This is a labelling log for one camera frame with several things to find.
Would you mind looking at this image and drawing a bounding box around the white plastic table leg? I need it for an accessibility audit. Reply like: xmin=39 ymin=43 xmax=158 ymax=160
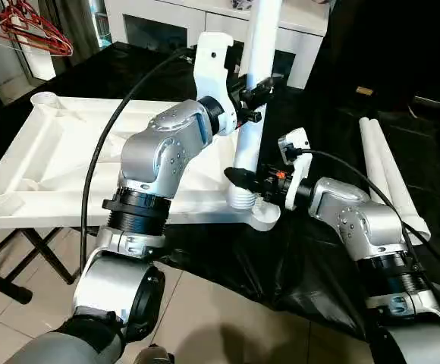
xmin=368 ymin=118 xmax=432 ymax=243
xmin=358 ymin=116 xmax=403 ymax=222
xmin=230 ymin=0 xmax=283 ymax=211

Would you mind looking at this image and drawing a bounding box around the white plastic table top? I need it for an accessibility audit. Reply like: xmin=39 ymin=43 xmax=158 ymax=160
xmin=0 ymin=91 xmax=281 ymax=232

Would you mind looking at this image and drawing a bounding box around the black plastic mat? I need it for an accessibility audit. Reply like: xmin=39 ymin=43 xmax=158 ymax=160
xmin=0 ymin=42 xmax=440 ymax=342

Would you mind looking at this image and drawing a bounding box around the white glass-door cabinet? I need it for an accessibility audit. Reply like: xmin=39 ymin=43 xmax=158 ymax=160
xmin=102 ymin=0 xmax=331 ymax=90

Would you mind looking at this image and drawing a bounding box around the grey curtain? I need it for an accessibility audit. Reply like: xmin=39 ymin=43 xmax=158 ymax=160
xmin=42 ymin=0 xmax=116 ymax=73

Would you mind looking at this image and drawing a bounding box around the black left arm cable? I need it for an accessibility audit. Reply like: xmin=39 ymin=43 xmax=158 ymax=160
xmin=78 ymin=47 xmax=200 ymax=275

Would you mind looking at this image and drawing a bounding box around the red wire clothes hanger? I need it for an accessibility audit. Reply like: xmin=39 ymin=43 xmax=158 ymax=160
xmin=0 ymin=0 xmax=75 ymax=58

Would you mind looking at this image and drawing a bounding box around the black folding table frame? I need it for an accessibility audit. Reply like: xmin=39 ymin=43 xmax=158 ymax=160
xmin=0 ymin=226 xmax=83 ymax=306

